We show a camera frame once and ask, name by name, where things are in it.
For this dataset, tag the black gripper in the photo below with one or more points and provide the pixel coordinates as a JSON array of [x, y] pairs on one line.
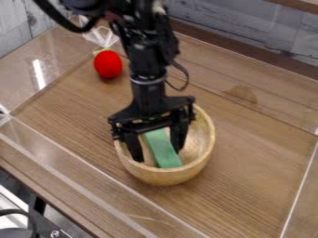
[[152, 110]]

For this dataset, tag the green rectangular block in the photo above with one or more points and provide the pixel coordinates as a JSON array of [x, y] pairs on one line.
[[163, 154]]

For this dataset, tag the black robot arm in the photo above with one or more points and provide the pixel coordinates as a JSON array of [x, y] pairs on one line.
[[139, 22]]

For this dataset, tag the brown wooden bowl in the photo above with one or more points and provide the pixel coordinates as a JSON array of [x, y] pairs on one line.
[[193, 155]]

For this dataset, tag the red plush strawberry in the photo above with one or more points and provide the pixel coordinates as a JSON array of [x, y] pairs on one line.
[[107, 63]]

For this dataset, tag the clear acrylic corner bracket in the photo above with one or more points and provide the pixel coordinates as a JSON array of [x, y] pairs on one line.
[[100, 36]]

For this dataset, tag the black table leg frame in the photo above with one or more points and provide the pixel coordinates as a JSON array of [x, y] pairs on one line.
[[51, 222]]

